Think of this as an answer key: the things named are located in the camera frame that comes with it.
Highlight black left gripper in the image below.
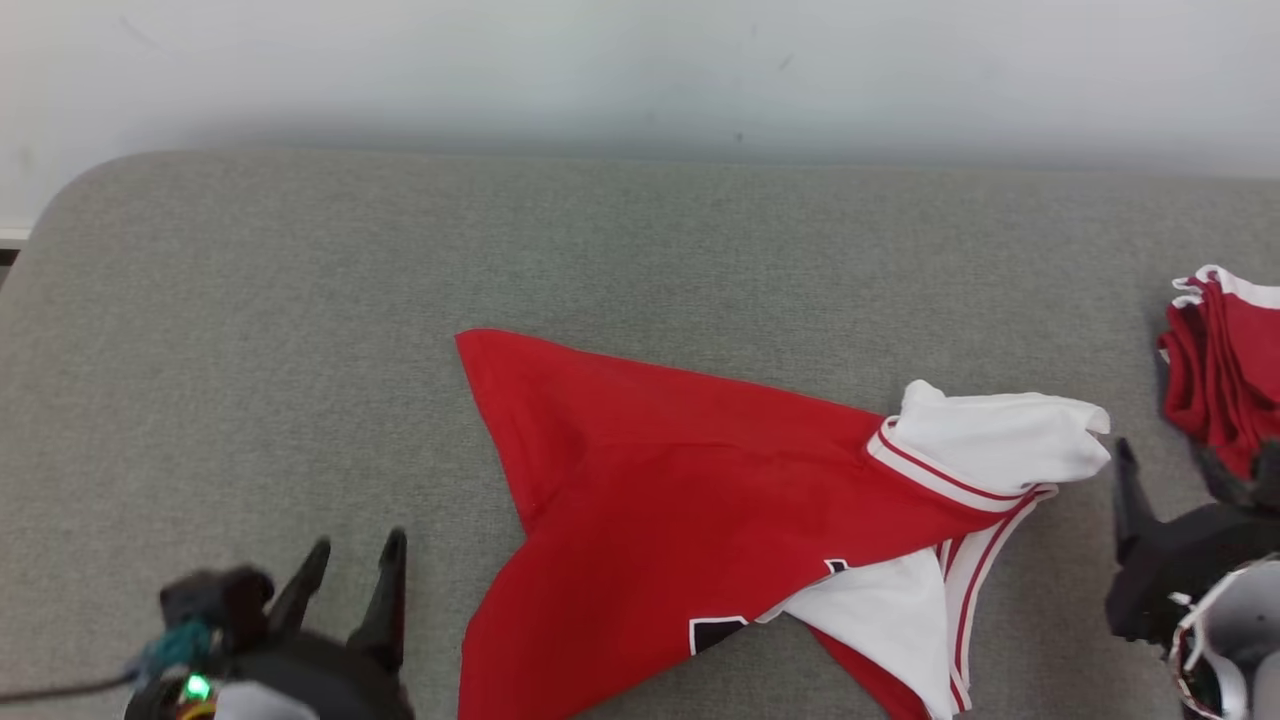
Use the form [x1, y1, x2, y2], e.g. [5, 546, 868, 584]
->
[240, 528, 416, 720]

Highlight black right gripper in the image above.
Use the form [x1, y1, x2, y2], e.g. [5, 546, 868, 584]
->
[1105, 437, 1280, 643]

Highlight red jerseys stack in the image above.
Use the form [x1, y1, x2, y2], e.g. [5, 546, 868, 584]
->
[1158, 264, 1280, 481]

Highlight red white basketball jersey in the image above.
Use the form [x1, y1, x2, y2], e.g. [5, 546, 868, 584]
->
[455, 328, 1113, 720]

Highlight red white twisted wire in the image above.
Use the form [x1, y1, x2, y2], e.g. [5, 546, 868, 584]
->
[1168, 590, 1251, 720]

